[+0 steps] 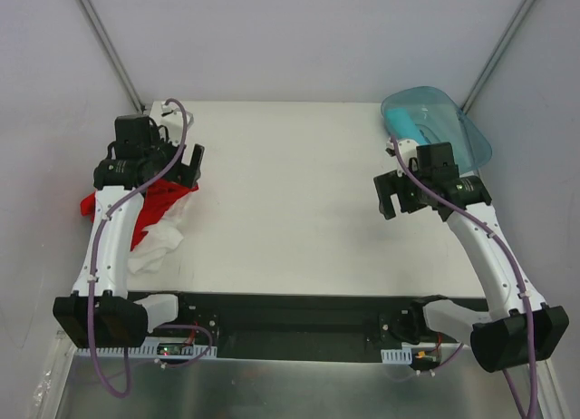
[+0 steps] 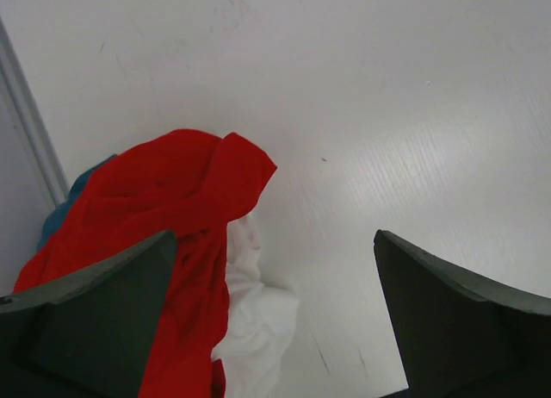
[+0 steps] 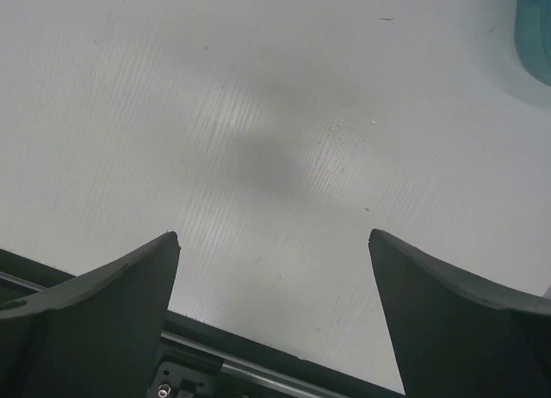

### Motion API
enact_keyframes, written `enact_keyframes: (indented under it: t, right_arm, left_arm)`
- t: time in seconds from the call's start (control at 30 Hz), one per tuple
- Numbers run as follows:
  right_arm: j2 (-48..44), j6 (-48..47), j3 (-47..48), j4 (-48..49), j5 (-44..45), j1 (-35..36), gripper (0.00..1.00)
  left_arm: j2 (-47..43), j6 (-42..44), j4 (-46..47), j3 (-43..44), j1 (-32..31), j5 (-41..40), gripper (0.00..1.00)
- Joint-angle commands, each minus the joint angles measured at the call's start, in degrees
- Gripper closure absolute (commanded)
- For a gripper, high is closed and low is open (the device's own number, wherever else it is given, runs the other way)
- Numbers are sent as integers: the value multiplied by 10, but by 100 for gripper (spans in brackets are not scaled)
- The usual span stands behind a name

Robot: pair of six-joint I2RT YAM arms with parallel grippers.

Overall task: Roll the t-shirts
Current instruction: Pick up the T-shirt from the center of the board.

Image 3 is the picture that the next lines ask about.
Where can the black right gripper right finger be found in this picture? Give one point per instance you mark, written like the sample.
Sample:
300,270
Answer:
456,334

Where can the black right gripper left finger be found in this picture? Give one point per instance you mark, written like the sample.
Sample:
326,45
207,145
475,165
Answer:
95,335

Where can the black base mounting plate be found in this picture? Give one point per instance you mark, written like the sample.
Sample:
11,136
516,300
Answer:
182,328

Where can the teal translucent plastic bin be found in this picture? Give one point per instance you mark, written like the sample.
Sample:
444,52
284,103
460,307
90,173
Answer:
532,37

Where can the aluminium rail profile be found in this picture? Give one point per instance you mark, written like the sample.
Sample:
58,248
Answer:
199,374

